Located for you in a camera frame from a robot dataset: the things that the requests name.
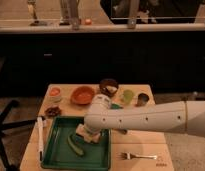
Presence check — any dark metal cup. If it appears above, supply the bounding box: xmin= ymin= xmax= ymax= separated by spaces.
xmin=136 ymin=93 xmax=149 ymax=107

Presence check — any small dish of nuts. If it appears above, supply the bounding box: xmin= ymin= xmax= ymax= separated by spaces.
xmin=45 ymin=106 xmax=62 ymax=117

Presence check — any teal sponge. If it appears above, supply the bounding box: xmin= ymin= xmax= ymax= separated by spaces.
xmin=111 ymin=103 xmax=122 ymax=109

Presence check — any grey folded cloth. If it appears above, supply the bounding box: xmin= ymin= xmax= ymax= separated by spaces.
xmin=118 ymin=130 xmax=128 ymax=134

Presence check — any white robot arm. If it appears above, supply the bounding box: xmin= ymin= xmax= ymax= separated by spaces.
xmin=76 ymin=94 xmax=205 ymax=143

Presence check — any green plastic cup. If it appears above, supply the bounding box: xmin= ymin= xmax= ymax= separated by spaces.
xmin=122 ymin=89 xmax=134 ymax=105

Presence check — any black chair base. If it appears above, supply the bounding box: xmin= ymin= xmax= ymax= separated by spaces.
xmin=0 ymin=100 xmax=36 ymax=171

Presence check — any small orange-filled cup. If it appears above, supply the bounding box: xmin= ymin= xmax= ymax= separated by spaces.
xmin=49 ymin=87 xmax=62 ymax=102

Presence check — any silver fork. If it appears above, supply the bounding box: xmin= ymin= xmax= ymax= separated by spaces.
xmin=120 ymin=152 xmax=158 ymax=160

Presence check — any dark brown bowl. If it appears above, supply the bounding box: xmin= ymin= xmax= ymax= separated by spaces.
xmin=99 ymin=79 xmax=119 ymax=97

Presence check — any white marker pen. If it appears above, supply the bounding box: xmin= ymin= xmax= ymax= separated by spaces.
xmin=37 ymin=116 xmax=44 ymax=161

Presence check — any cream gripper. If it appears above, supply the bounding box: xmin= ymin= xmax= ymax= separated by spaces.
xmin=76 ymin=124 xmax=101 ymax=143

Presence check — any orange bowl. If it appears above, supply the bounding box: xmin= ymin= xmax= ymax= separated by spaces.
xmin=70 ymin=86 xmax=95 ymax=105

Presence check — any dark cabinet counter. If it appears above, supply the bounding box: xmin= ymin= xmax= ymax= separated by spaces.
xmin=0 ymin=24 xmax=205 ymax=97

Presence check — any green plastic tray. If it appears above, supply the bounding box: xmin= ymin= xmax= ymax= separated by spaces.
xmin=41 ymin=116 xmax=111 ymax=171

